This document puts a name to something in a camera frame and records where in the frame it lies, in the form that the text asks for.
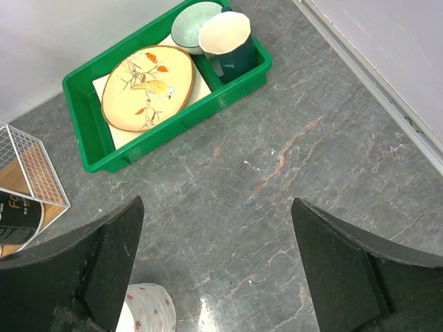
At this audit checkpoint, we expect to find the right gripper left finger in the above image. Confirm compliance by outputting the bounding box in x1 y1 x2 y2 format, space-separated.
1 196 144 331

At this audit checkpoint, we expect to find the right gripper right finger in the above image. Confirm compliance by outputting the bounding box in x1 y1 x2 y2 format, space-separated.
291 198 442 331

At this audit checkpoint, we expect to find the white floral roll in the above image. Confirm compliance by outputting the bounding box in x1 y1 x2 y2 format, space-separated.
116 283 177 332

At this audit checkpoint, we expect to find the black paper towel roll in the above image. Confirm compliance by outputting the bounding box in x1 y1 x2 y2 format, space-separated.
1 192 44 246

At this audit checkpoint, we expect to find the bird pattern ceramic plate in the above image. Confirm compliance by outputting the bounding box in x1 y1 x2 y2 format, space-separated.
101 45 195 133

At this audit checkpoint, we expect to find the green plastic tray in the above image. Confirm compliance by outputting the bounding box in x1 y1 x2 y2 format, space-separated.
62 1 272 173

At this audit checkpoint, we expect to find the light green ceramic bowl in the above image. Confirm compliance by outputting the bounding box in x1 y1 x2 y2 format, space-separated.
171 1 222 55

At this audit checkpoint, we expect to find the dark green ceramic cup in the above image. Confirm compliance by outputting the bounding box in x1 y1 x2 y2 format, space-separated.
199 7 255 84

